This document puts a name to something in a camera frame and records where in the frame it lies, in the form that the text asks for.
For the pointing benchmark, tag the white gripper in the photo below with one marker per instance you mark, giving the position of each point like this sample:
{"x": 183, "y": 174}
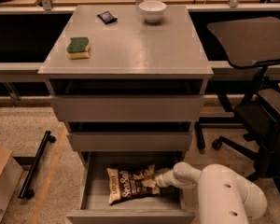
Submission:
{"x": 161, "y": 178}

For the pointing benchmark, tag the green yellow sponge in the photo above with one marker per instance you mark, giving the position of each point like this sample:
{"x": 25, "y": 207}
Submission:
{"x": 78, "y": 48}

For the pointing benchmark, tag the grey drawer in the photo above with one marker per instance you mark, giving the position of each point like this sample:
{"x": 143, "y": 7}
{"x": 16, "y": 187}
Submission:
{"x": 127, "y": 100}
{"x": 130, "y": 136}
{"x": 166, "y": 208}

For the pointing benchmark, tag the grey top drawer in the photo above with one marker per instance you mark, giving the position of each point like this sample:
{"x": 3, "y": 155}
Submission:
{"x": 127, "y": 100}

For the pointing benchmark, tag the grey drawer cabinet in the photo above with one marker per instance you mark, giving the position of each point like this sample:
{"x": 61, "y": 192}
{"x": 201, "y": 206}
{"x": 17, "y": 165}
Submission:
{"x": 130, "y": 48}

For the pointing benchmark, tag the white bowl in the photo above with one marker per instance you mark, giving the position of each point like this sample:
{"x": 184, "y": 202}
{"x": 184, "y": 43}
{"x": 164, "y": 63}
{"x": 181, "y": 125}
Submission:
{"x": 152, "y": 11}

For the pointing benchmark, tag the black caster bar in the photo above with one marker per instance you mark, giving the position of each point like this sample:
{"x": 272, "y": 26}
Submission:
{"x": 26, "y": 192}

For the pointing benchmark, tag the black office chair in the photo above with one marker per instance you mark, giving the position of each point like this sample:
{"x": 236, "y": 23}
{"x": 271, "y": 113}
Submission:
{"x": 248, "y": 44}

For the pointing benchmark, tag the grey bottom drawer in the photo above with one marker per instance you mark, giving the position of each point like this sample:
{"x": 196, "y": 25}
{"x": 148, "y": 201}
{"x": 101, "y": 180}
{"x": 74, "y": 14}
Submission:
{"x": 166, "y": 208}

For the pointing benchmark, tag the black table leg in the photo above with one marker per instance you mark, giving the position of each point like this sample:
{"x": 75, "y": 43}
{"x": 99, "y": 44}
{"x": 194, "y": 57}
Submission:
{"x": 199, "y": 136}

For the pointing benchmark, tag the cardboard box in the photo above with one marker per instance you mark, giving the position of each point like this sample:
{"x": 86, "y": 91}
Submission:
{"x": 10, "y": 173}

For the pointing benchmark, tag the grey middle drawer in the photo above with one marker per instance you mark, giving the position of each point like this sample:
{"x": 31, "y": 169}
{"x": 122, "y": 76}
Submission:
{"x": 130, "y": 136}

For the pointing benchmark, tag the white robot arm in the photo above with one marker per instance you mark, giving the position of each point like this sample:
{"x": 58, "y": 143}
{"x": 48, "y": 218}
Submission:
{"x": 224, "y": 197}

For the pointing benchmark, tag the small black snack packet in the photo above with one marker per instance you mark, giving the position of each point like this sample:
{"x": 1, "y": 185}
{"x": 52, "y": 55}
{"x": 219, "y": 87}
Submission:
{"x": 106, "y": 17}

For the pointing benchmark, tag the brown sea salt chip bag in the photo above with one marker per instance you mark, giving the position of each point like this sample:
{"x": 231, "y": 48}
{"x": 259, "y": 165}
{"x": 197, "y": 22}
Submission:
{"x": 125, "y": 185}

